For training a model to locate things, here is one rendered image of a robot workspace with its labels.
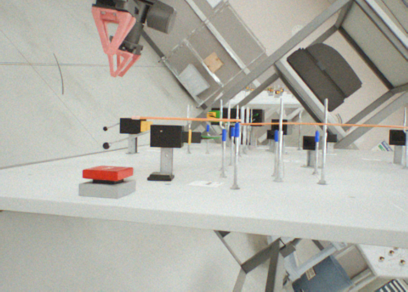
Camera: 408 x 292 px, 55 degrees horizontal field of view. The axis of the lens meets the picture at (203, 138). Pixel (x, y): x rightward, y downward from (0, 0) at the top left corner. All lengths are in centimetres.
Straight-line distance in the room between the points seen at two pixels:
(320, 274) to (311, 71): 382
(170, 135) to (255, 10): 773
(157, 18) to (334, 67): 92
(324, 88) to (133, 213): 136
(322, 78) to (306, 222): 134
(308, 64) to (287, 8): 668
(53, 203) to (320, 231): 31
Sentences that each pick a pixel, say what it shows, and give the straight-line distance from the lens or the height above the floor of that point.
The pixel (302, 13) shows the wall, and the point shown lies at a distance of 841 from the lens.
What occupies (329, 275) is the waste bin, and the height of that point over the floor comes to 49.
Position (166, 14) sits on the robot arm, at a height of 125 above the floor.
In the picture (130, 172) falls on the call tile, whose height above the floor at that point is 112.
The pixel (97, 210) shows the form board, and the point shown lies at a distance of 48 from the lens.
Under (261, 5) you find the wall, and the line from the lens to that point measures 837.
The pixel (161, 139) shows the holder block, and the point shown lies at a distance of 69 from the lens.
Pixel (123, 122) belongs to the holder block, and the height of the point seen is 97.
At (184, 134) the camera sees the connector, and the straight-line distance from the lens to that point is 69.
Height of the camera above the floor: 133
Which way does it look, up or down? 12 degrees down
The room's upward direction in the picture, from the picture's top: 51 degrees clockwise
